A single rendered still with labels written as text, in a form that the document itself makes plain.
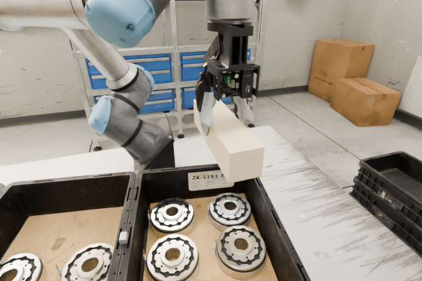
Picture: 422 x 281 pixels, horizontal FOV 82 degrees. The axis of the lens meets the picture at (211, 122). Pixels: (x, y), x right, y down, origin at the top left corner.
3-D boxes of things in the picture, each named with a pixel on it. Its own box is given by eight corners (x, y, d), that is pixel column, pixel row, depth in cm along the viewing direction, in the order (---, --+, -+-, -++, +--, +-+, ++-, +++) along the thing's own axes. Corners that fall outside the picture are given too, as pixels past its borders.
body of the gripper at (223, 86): (215, 105, 39) (216, 24, 34) (201, 88, 46) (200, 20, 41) (259, 100, 41) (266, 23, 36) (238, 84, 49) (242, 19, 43)
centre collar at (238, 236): (228, 235, 53) (228, 233, 53) (250, 234, 53) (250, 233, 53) (230, 256, 49) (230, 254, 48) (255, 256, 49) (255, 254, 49)
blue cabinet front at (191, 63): (182, 108, 251) (179, 53, 225) (247, 100, 270) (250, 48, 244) (183, 109, 248) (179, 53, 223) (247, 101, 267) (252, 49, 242)
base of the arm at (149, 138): (137, 149, 98) (115, 137, 93) (161, 122, 96) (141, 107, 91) (138, 171, 85) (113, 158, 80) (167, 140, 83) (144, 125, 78)
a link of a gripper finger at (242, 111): (248, 142, 47) (238, 100, 42) (236, 128, 52) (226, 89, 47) (263, 135, 47) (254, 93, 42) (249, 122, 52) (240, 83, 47)
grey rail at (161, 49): (74, 56, 207) (72, 51, 205) (255, 46, 252) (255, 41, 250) (71, 59, 199) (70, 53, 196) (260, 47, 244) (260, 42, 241)
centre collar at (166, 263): (161, 246, 51) (161, 244, 51) (184, 243, 51) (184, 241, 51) (159, 269, 47) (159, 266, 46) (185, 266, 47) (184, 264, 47)
